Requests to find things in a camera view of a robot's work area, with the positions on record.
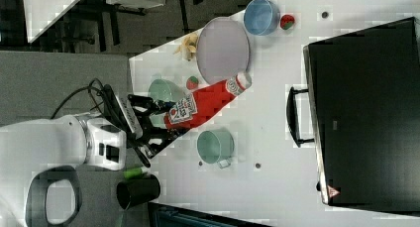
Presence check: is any green marker pen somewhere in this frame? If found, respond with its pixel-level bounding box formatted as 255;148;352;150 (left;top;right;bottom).
123;167;149;180

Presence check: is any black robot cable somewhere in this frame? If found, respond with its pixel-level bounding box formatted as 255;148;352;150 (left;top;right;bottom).
50;77;120;122

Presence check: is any red ketchup bottle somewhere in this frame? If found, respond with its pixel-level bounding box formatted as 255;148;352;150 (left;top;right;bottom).
163;71;252;129

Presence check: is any green perforated colander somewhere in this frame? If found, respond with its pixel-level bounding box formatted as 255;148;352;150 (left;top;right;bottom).
149;79;185;128

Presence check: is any black oven door handle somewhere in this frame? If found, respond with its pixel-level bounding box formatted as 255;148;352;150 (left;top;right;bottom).
286;87;314;148

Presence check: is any toy strawberry near colander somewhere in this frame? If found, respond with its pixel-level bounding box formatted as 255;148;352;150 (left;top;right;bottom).
186;76;199;90

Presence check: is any blue bowl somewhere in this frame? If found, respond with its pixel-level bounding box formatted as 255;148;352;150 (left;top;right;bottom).
244;0;279;36

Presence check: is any black cylinder cup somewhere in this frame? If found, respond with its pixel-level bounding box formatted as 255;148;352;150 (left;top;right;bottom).
116;174;160;209

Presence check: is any green mug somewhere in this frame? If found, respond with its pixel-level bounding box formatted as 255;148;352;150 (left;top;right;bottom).
197;128;235;169

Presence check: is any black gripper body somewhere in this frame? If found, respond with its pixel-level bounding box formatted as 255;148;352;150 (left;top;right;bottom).
103;84;151;168

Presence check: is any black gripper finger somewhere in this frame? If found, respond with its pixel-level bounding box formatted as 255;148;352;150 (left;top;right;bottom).
138;127;188;159
128;94;174;114

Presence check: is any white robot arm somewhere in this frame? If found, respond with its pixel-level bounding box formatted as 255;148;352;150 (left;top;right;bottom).
0;84;187;227

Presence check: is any black toaster oven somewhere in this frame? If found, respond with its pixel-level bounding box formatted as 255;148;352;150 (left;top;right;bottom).
303;18;420;215

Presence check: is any toy strawberry near bowl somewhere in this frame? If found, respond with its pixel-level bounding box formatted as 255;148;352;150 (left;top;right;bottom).
280;15;295;30

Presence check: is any large purple plate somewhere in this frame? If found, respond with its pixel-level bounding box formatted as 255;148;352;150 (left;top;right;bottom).
196;17;250;84

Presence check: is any peeled toy banana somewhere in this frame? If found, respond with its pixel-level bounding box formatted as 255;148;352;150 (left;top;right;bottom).
173;33;198;60

